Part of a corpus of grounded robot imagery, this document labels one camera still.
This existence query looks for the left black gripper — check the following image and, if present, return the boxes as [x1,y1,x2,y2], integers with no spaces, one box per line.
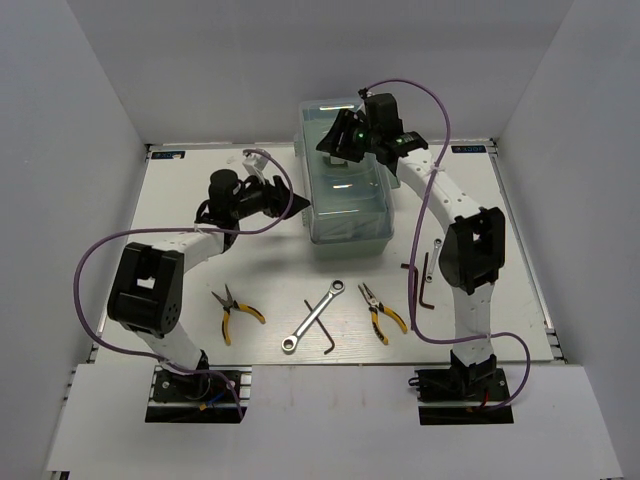
[232,169,311,220]

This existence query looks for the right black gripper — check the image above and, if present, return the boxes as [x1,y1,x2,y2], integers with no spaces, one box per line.
[315,109,379,164]

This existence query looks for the green toolbox with clear lid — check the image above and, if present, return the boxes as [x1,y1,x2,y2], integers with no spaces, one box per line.
[294,98,399,261]

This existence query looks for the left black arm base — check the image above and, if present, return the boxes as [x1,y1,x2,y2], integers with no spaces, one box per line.
[145,367,251,425]

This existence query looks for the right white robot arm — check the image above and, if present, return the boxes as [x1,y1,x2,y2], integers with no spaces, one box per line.
[316,88,506,399]

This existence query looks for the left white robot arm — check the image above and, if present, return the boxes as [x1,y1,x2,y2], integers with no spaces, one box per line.
[107,169,311,399]

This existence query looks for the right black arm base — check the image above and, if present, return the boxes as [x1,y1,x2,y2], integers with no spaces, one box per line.
[408,368,514,426]

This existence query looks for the long dark red hex key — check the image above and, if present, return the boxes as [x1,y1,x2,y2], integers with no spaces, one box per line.
[400,263,419,330]

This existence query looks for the left blue table sticker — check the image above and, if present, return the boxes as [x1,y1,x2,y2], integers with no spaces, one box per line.
[151,151,186,160]

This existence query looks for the blue table sticker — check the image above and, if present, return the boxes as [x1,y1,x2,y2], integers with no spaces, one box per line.
[151,151,186,160]
[451,145,487,154]

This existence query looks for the right blue table sticker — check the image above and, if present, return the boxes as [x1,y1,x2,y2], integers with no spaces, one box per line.
[451,145,487,154]

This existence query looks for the large silver ratchet wrench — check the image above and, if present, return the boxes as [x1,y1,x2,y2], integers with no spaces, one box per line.
[281,280,345,354]

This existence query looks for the small silver wrench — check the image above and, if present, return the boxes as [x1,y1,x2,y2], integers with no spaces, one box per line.
[425,238,442,283]

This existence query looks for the dark hex key under wrench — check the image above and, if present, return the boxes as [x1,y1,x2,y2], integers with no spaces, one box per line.
[303,299,336,356]

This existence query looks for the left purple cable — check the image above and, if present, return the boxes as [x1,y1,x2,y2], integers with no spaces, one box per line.
[73,148,294,421]

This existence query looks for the purple cable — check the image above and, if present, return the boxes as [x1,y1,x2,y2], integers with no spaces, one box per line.
[73,148,294,421]
[357,78,532,412]

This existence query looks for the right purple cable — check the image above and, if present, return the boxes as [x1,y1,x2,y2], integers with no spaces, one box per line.
[357,78,532,412]

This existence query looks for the left yellow handled pliers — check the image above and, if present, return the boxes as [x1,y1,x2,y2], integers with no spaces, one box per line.
[211,286,266,346]

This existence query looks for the yellow handled pliers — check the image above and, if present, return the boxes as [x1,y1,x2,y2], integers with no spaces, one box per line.
[211,286,266,346]
[358,282,408,345]

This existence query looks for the right yellow handled pliers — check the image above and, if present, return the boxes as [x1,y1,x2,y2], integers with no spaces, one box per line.
[358,282,408,345]

